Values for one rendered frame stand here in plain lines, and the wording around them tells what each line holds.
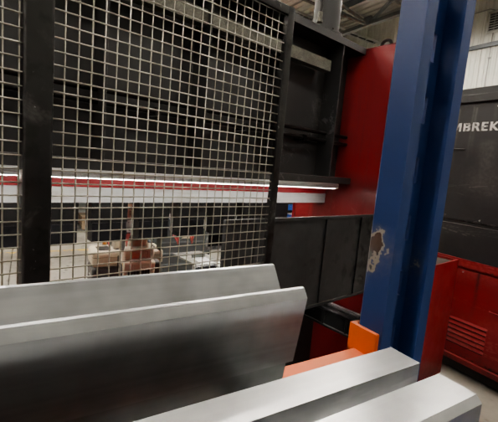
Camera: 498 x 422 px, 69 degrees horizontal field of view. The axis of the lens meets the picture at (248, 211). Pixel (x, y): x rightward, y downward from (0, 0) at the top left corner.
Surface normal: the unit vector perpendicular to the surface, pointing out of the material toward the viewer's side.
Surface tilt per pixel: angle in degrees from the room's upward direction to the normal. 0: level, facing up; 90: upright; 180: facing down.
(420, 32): 90
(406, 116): 90
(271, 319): 99
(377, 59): 90
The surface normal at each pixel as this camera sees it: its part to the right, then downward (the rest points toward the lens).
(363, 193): -0.76, 0.01
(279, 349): 0.50, 0.30
